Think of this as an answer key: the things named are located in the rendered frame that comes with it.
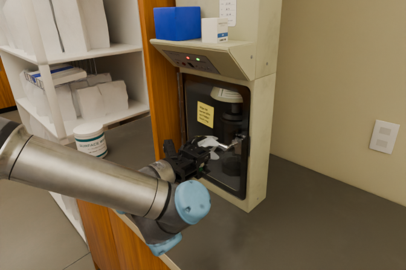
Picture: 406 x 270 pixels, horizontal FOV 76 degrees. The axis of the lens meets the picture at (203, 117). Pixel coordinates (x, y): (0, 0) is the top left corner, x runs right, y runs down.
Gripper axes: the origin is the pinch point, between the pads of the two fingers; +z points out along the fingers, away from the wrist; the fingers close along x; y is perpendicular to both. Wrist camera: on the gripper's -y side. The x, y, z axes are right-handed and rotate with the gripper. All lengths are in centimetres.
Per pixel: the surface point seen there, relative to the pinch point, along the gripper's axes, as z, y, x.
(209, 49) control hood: -5.8, 4.6, 30.1
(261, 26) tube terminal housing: 7.2, 10.8, 34.8
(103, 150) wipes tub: -11, -62, -23
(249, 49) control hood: 2.3, 10.8, 29.6
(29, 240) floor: -46, -149, -121
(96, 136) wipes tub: -13, -61, -14
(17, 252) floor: -55, -144, -121
